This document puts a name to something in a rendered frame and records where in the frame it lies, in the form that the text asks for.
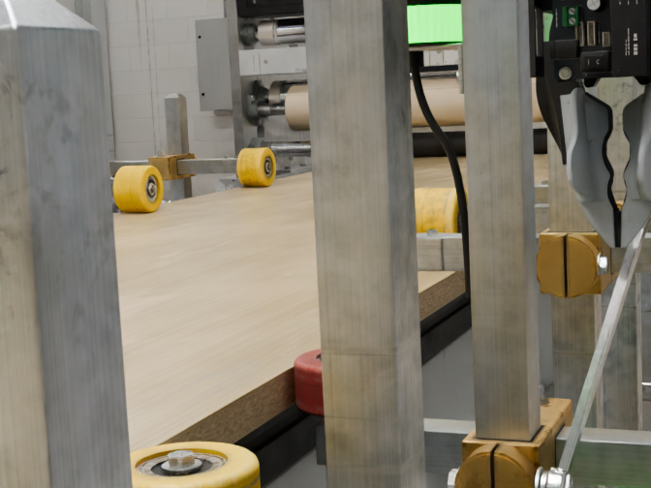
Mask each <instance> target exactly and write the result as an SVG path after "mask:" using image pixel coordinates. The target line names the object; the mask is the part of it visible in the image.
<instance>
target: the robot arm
mask: <svg viewBox="0 0 651 488"><path fill-rule="evenodd" d="M543 13H547V14H552V15H553V19H552V22H551V26H550V30H549V41H548V42H544V41H543ZM528 14H529V50H530V77H535V78H536V94H537V100H538V104H539V108H540V111H541V114H542V118H543V120H544V122H545V124H546V126H547V127H548V129H549V131H550V132H551V134H552V136H553V138H554V140H555V142H556V144H557V145H558V147H559V150H560V152H561V154H562V163H563V167H564V170H565V173H566V174H567V176H568V180H569V184H570V187H571V189H572V190H573V191H574V193H575V196H576V198H577V200H578V202H579V204H580V206H581V209H582V211H583V213H584V215H585V216H586V218H587V220H588V221H589V223H590V224H591V226H592V227H593V229H594V230H595V231H596V232H597V234H598V235H599V236H600V237H601V238H602V239H603V241H604V242H605V243H606V244H607V246H608V247H609V248H618V247H619V248H627V247H628V246H629V244H630V243H631V242H632V241H633V240H634V239H635V237H636V236H637V235H638V233H639V232H640V231H641V230H642V228H643V227H644V226H645V224H646V223H647V221H648V219H649V218H650V216H651V85H650V84H651V0H528ZM536 15H537V39H536ZM537 53H538V56H537ZM624 76H634V77H635V79H636V80H637V81H638V82H639V84H641V85H645V87H644V93H643V94H641V95H640V96H638V97H637V98H635V99H634V100H633V101H631V102H630V103H628V104H627V105H625V107H624V109H623V131H624V134H625V136H626V138H627V140H628V141H629V143H630V159H629V161H628V163H627V165H626V167H625V170H624V174H623V176H624V182H625V185H626V189H627V193H626V195H625V198H624V202H623V205H622V208H621V211H620V212H619V208H617V204H616V202H615V199H614V195H613V193H612V190H611V186H612V183H613V177H614V170H613V168H612V165H611V163H610V161H609V159H608V157H607V155H606V152H607V147H606V145H607V141H608V139H609V137H610V135H611V133H612V130H613V113H612V108H611V107H610V106H609V105H608V104H606V103H605V102H603V101H601V100H600V99H598V98H596V97H594V96H593V95H591V94H589V93H588V92H585V88H584V86H585V87H587V88H588V87H595V86H597V84H598V83H599V81H600V79H601V78H604V77H624ZM583 79H584V85H583V81H582V80H583Z"/></svg>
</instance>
